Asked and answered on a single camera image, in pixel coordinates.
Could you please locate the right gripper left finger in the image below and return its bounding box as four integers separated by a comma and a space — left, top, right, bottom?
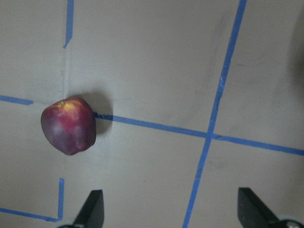
58, 189, 105, 228

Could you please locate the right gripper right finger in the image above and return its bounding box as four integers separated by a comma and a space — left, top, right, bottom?
237, 187, 304, 228

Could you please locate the dark red apple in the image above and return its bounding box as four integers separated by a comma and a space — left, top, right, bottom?
40, 97, 97, 156

